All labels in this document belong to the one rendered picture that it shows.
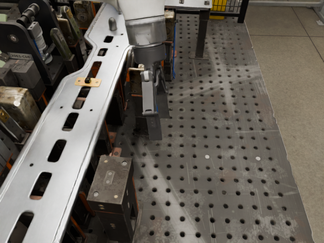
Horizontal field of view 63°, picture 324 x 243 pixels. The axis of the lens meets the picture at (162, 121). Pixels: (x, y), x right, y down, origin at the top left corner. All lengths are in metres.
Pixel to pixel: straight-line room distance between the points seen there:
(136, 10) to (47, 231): 0.50
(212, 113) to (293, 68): 1.75
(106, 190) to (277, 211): 0.62
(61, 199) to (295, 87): 2.29
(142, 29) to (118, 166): 0.32
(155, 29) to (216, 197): 0.63
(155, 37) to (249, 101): 0.80
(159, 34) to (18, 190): 0.49
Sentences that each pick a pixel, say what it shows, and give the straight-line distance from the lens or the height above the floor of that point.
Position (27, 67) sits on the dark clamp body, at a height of 1.08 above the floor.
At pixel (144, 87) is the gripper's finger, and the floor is 1.19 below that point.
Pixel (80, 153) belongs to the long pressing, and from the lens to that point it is 0.73.
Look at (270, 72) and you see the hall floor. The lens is 2.72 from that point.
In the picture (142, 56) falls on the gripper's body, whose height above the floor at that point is 1.23.
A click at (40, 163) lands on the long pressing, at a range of 0.75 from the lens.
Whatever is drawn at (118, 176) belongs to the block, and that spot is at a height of 1.03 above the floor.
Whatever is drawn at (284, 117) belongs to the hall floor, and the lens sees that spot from 2.32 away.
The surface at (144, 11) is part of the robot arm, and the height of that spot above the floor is 1.32.
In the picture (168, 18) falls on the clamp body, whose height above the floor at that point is 1.04.
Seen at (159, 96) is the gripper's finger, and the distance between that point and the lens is 0.73.
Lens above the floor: 1.58
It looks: 49 degrees down
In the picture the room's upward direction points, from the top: straight up
